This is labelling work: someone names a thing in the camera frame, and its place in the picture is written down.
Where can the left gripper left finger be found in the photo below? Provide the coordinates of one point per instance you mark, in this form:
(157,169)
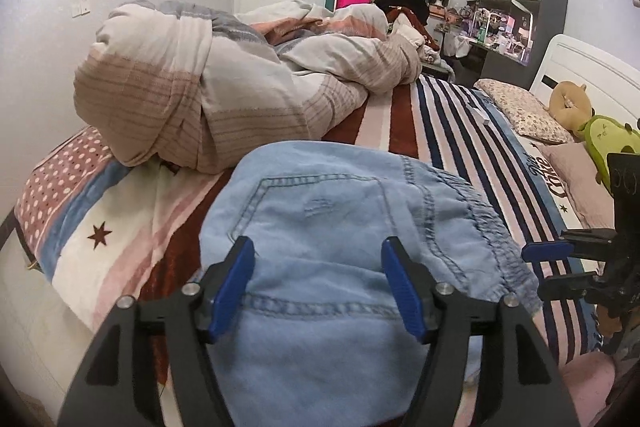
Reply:
(115,383)

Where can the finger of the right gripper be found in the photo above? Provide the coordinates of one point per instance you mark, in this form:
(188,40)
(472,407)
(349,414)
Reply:
(590,244)
(587,286)

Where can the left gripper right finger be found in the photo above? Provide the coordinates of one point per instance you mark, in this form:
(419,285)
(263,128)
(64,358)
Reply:
(519,384)

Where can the light blue denim pants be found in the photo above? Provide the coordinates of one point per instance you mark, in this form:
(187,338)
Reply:
(318,339)

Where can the pink knitted pillow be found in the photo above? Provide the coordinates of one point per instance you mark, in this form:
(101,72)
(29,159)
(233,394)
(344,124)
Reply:
(593,206)

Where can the green avocado plush toy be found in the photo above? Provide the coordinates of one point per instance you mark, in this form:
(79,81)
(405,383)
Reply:
(604,135)

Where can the floral pillow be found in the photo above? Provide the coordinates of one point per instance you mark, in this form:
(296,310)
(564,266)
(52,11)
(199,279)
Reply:
(524,111)

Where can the tan bear plush toy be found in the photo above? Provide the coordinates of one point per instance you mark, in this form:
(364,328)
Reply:
(570,105)

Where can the white bed headboard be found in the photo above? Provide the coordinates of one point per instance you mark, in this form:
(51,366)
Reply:
(612,86)

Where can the striped Diet Coke blanket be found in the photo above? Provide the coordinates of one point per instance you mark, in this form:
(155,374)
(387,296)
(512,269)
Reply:
(97,229)

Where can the small white box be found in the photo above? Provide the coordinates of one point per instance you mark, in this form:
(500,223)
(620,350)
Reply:
(479,114)

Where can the dark grey desk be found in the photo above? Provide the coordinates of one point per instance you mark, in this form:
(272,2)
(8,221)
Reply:
(472,61)

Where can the dark grey bookshelf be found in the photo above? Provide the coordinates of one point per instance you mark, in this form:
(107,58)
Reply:
(511,36)

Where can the pile of clothes on chair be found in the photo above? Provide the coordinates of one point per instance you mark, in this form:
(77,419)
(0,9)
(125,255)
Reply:
(409,18)

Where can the pink striped crumpled duvet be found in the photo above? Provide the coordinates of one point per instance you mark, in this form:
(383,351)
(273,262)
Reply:
(201,88)

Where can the wall light switch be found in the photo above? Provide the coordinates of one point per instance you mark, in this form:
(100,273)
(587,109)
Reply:
(80,8)

